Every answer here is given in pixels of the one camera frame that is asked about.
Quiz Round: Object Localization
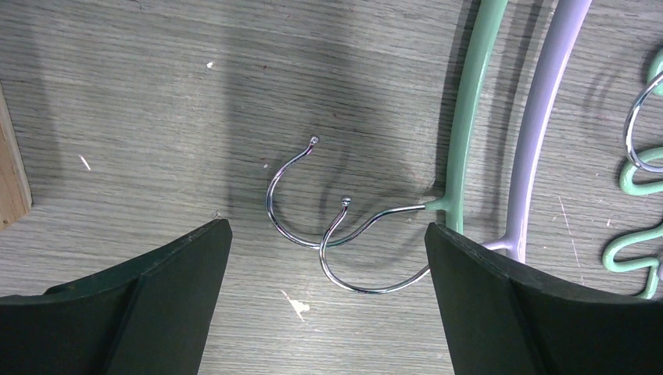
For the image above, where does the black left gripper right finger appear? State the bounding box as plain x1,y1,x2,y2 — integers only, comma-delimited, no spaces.
425,223,662,374

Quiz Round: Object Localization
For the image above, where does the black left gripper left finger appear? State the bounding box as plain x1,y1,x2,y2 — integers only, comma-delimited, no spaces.
1,219,232,374

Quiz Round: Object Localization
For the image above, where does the green notched hanger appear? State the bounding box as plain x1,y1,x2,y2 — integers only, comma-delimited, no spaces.
266,0,663,302

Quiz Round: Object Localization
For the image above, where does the purple notched hanger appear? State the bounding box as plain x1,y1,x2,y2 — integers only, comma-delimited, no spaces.
318,0,663,296

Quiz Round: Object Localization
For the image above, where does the wooden clothes rack frame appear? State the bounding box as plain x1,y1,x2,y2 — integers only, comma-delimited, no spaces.
1,90,33,230

